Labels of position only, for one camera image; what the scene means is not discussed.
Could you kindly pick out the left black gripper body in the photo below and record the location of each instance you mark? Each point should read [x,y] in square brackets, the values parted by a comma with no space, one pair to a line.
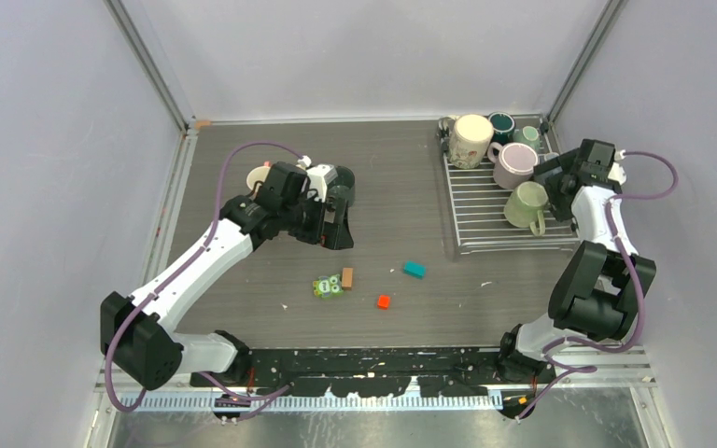
[304,218]

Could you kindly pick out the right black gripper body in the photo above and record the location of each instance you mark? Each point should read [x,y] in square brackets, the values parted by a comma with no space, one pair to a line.
[554,183]

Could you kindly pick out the dark grey mug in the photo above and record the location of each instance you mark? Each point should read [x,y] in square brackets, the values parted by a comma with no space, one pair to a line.
[343,186]

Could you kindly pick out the lilac pink mug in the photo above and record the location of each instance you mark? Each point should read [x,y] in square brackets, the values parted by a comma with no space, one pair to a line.
[513,163]

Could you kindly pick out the light green cream mug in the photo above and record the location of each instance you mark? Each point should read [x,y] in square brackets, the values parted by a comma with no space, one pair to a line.
[526,207]

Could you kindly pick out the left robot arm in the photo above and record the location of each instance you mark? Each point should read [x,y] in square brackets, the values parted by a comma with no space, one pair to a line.
[138,331]

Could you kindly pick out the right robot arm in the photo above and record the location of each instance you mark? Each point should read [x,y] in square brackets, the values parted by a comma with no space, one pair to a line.
[598,296]

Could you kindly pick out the tan wooden block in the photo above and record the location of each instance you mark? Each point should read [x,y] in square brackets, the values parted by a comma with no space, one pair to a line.
[347,278]

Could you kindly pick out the green owl toy block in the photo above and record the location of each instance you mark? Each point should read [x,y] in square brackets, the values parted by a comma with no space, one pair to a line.
[328,286]

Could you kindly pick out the pale green small mug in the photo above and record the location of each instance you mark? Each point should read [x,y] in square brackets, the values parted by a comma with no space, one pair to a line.
[528,135]

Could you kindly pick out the red cube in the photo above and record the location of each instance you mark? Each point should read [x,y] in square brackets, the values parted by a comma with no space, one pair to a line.
[383,302]

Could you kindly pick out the teal block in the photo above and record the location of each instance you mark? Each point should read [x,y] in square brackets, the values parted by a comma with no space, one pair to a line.
[414,269]

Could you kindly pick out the dark teal mug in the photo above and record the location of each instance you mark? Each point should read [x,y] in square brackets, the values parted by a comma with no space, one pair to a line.
[503,126]

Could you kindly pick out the cream floral mug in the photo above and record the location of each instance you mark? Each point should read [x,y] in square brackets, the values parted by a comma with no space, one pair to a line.
[469,140]

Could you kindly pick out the black base bar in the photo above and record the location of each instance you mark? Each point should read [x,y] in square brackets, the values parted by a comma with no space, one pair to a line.
[376,372]

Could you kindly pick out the white wire dish rack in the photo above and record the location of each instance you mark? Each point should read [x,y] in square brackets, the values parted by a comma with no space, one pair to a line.
[476,207]

